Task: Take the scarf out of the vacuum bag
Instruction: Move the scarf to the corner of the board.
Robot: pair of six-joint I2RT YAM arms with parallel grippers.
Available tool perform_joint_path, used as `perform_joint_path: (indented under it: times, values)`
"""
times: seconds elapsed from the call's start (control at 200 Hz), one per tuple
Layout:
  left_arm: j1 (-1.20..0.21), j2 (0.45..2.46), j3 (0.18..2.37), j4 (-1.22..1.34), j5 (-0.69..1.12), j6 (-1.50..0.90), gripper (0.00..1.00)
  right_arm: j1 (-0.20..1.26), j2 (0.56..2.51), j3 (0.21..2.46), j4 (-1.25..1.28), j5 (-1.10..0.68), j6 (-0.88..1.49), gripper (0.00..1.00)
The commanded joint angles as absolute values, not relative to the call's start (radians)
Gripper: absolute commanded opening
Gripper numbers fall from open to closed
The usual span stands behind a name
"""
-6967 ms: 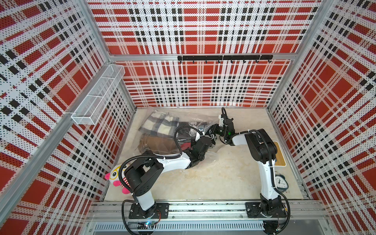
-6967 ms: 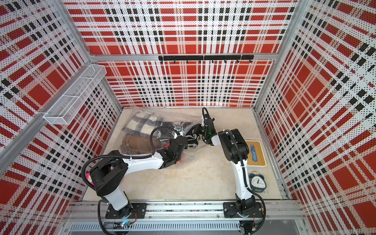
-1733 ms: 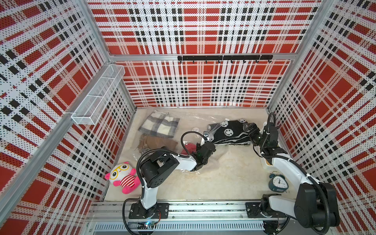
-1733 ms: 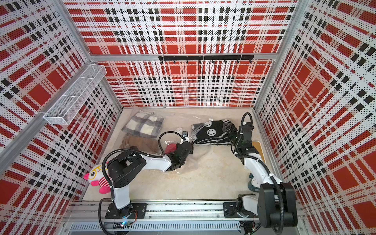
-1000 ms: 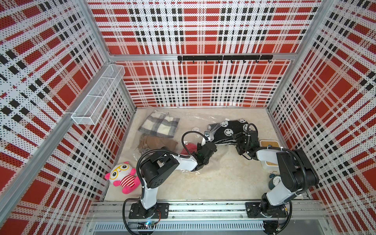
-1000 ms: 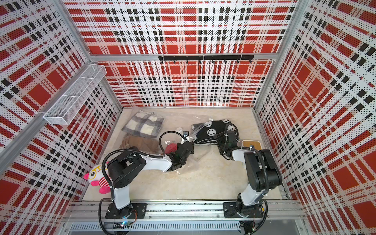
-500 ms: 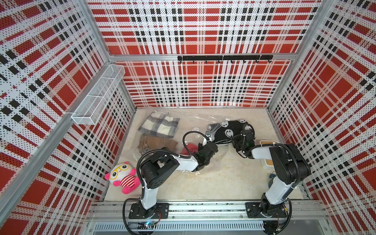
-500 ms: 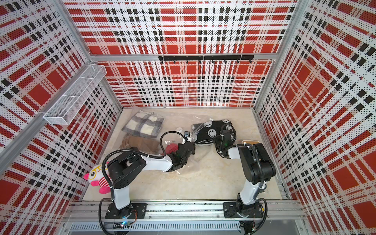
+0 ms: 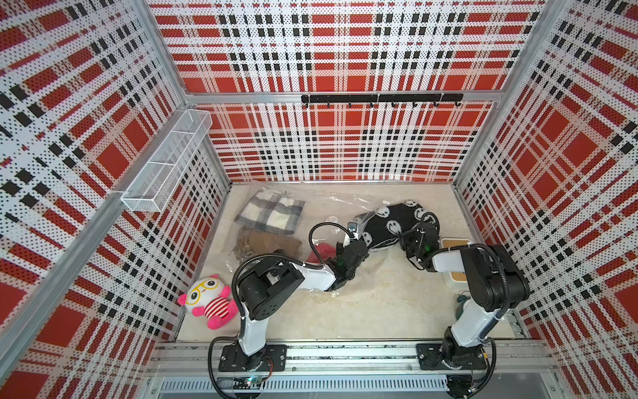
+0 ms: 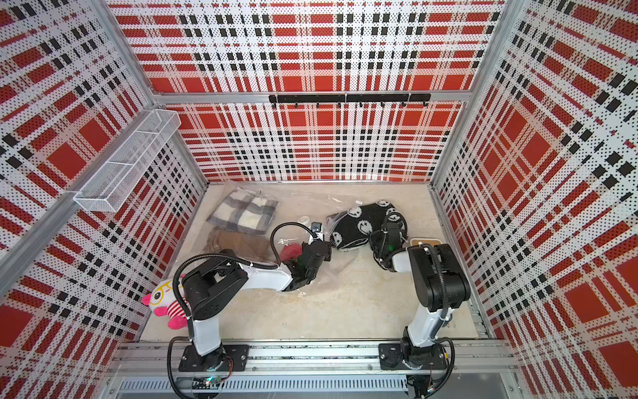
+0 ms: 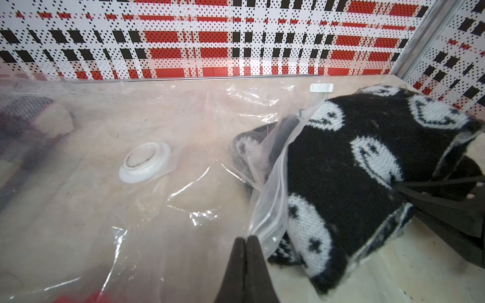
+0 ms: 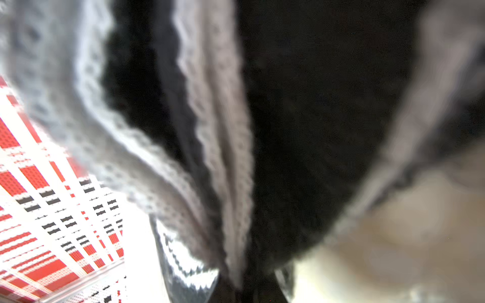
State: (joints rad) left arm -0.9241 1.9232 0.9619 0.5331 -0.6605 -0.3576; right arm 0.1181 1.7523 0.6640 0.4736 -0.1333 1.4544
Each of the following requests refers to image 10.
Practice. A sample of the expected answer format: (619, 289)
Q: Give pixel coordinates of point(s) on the clear plastic vacuum bag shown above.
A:
(295, 201)

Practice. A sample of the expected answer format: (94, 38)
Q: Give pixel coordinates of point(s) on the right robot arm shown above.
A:
(441, 287)

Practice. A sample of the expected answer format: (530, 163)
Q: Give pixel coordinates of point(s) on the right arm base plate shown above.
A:
(403, 356)

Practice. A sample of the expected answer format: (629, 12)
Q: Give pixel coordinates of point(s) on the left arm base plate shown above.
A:
(223, 359)

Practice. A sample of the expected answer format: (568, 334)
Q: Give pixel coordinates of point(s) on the white wooden top tray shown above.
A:
(420, 241)

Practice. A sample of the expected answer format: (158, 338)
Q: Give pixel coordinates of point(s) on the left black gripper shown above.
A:
(328, 254)

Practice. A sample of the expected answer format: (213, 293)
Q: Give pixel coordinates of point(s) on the black wall hook rail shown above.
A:
(350, 98)

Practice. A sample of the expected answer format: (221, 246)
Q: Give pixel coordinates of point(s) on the white vacuum bag valve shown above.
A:
(305, 220)

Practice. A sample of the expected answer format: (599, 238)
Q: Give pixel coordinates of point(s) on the white wire mesh shelf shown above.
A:
(110, 186)

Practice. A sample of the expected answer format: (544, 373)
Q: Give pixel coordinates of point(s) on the aluminium front rail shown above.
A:
(350, 357)

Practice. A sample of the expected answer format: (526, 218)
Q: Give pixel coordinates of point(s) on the red knitted scarf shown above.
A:
(291, 252)

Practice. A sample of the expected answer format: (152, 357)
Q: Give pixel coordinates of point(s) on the black smiley pattern scarf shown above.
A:
(353, 228)

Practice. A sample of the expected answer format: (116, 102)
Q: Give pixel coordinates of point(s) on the grey white plaid scarf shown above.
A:
(244, 211)

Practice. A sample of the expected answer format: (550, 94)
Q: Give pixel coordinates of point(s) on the pink striped plush toy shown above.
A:
(162, 302)

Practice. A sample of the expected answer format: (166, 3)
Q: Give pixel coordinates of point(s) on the brown knitted scarf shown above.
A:
(245, 246)

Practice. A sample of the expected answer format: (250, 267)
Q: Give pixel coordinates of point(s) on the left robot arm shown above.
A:
(205, 284)

